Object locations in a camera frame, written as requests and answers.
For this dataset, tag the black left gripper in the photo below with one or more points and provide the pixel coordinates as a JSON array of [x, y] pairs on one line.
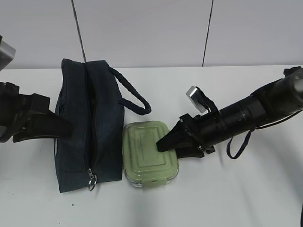
[[16, 109]]

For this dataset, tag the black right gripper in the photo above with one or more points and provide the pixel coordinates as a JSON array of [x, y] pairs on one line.
[[193, 136]]

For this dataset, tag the green lid glass lunch box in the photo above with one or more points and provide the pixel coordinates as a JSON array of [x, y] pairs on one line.
[[144, 165]]

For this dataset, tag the dark navy fabric lunch bag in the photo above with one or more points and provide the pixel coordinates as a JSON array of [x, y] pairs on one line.
[[93, 98]]

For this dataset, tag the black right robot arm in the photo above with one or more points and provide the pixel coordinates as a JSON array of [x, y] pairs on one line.
[[267, 106]]

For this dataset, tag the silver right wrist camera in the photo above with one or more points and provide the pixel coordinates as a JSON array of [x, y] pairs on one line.
[[200, 101]]

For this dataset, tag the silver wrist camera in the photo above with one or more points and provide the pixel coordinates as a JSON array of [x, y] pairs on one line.
[[7, 53], [200, 101]]

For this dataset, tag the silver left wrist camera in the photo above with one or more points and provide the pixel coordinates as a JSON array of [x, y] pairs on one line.
[[7, 53]]

